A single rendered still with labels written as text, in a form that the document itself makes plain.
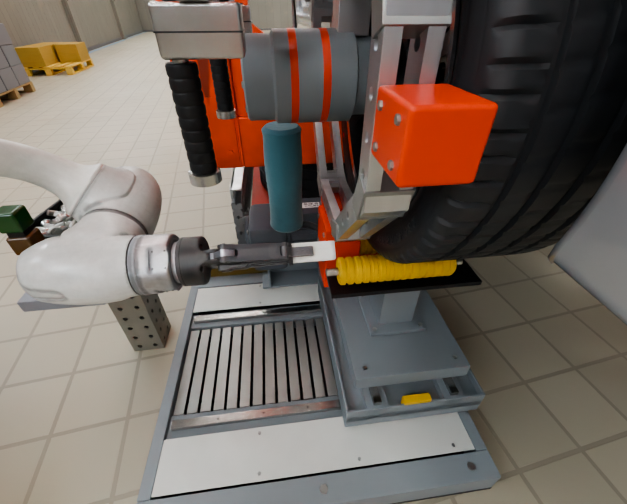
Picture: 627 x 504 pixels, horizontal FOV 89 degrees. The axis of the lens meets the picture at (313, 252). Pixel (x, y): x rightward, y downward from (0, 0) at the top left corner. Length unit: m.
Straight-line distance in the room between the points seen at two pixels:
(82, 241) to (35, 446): 0.82
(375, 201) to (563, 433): 0.98
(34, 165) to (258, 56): 0.37
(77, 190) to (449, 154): 0.53
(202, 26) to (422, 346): 0.82
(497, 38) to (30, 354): 1.49
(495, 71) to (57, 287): 0.56
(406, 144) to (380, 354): 0.68
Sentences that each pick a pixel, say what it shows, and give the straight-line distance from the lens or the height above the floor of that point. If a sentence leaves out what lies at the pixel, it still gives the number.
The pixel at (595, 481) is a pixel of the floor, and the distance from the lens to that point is 1.21.
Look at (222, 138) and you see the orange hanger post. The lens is 1.09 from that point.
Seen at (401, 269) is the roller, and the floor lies 0.52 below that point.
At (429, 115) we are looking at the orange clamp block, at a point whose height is 0.88.
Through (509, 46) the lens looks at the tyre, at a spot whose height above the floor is 0.92.
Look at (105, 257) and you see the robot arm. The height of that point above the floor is 0.68.
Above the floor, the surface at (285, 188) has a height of 0.61.
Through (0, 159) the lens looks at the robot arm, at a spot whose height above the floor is 0.78.
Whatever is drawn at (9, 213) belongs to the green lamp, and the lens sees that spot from 0.77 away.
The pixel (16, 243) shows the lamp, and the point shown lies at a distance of 0.80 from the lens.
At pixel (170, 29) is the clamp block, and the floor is 0.93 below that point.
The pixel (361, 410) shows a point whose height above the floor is 0.17.
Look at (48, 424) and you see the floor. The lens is 1.28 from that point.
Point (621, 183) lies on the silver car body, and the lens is 0.34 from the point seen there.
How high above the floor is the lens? 0.94
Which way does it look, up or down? 37 degrees down
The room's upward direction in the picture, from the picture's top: straight up
